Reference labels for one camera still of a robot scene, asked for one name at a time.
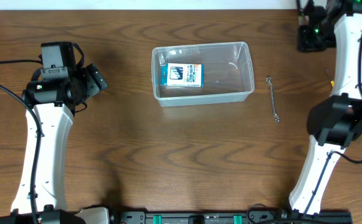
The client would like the silver double ended wrench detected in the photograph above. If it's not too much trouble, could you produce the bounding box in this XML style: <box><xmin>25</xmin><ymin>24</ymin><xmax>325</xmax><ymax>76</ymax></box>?
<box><xmin>265</xmin><ymin>77</ymin><xmax>280</xmax><ymax>123</ymax></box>

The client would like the black yellow screwdriver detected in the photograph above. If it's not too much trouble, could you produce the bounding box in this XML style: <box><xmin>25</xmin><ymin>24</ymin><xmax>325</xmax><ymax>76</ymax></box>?
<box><xmin>325</xmin><ymin>69</ymin><xmax>335</xmax><ymax>89</ymax></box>

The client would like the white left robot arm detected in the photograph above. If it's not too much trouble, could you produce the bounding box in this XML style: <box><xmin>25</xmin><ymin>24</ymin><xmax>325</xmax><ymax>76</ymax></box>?
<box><xmin>0</xmin><ymin>42</ymin><xmax>113</xmax><ymax>223</ymax></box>

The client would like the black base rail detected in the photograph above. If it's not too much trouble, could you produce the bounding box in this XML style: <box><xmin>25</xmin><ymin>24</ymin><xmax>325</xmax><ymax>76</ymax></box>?
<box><xmin>113</xmin><ymin>208</ymin><xmax>353</xmax><ymax>224</ymax></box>

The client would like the clear plastic storage container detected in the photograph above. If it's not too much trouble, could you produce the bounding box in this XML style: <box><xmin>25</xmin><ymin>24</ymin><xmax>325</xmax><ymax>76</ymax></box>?
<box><xmin>151</xmin><ymin>42</ymin><xmax>255</xmax><ymax>107</ymax></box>

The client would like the blue white screwdriver box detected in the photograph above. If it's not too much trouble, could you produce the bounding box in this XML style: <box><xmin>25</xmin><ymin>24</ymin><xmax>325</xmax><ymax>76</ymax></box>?
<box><xmin>160</xmin><ymin>63</ymin><xmax>204</xmax><ymax>87</ymax></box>

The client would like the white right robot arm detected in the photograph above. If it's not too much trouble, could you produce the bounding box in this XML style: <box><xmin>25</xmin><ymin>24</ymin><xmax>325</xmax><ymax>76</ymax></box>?
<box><xmin>288</xmin><ymin>0</ymin><xmax>362</xmax><ymax>215</ymax></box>

